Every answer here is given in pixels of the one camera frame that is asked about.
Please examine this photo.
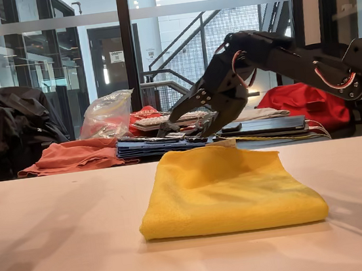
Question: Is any black framed glass door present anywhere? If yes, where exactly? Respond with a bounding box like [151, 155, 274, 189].
[87, 23, 147, 100]

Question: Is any black keypad phone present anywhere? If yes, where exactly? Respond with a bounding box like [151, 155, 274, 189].
[186, 134, 209, 145]

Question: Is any blue folder stack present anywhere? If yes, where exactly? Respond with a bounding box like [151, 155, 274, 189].
[115, 130, 217, 166]

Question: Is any yellow cable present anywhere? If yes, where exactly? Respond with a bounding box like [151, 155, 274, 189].
[212, 119, 332, 154]

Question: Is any dark grey keypad phone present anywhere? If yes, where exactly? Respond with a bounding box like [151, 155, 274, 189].
[117, 132, 156, 147]

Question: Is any beige folded cloth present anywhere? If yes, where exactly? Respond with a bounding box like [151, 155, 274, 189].
[230, 104, 291, 123]

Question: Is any white cable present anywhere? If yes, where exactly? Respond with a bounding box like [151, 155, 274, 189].
[307, 123, 333, 142]
[304, 116, 329, 138]

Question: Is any coral t-shirt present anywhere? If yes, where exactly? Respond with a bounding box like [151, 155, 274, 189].
[14, 133, 141, 179]

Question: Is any black tablet case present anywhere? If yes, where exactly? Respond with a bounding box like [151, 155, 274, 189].
[211, 113, 311, 145]

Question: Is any glossy black phone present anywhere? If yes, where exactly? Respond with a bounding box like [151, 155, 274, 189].
[220, 121, 243, 134]

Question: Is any white keyboard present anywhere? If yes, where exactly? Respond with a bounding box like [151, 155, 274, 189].
[131, 108, 216, 134]

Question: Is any yellow microfiber towel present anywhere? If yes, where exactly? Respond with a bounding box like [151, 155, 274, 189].
[129, 127, 331, 245]

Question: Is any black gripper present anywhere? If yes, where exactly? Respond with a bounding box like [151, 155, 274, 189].
[161, 47, 261, 143]

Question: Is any black jacket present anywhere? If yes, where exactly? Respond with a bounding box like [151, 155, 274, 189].
[0, 79, 74, 182]

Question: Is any small red white item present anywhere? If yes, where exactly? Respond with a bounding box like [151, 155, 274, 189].
[179, 123, 201, 134]

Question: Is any black metal staircase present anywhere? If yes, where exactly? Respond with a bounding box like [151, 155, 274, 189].
[129, 0, 306, 121]

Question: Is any small bag of dark parts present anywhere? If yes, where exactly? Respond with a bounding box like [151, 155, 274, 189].
[154, 119, 182, 138]

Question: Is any black pillar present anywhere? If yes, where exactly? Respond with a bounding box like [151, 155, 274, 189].
[114, 0, 143, 115]

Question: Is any black office chair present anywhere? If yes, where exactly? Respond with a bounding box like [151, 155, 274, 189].
[344, 96, 362, 137]

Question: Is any clear plastic zip bag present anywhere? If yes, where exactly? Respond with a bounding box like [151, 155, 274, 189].
[75, 88, 141, 144]

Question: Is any silver keypad phone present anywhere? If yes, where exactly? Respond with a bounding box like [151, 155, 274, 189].
[148, 133, 186, 146]

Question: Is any red bag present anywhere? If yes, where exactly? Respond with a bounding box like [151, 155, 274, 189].
[254, 77, 355, 142]

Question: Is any red printed cloth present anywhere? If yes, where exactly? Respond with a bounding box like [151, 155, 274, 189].
[126, 104, 165, 141]

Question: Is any black low table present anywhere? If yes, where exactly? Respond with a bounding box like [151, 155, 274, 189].
[14, 105, 362, 180]

